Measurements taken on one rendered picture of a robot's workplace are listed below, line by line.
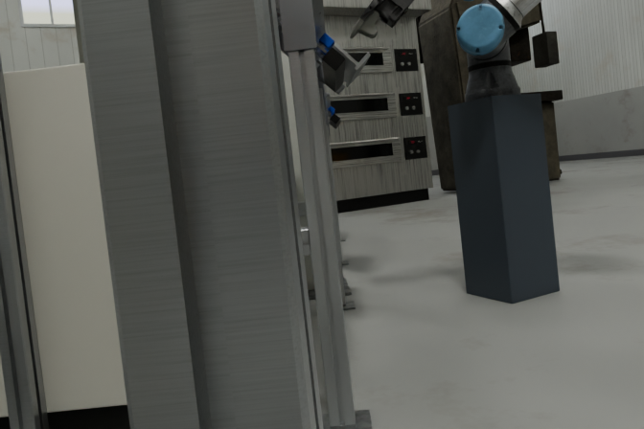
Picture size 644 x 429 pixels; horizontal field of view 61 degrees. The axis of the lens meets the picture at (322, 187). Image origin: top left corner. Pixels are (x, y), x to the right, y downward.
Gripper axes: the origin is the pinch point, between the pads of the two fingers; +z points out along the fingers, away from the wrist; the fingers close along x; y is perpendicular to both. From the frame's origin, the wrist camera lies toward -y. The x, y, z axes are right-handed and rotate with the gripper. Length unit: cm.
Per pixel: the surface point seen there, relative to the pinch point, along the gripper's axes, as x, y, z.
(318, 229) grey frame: -63, 24, 39
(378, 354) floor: -31, 53, 55
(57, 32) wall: 736, -466, 153
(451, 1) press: 401, 1, -170
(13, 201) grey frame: -62, -15, 67
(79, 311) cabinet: -60, 3, 75
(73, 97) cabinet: -60, -19, 49
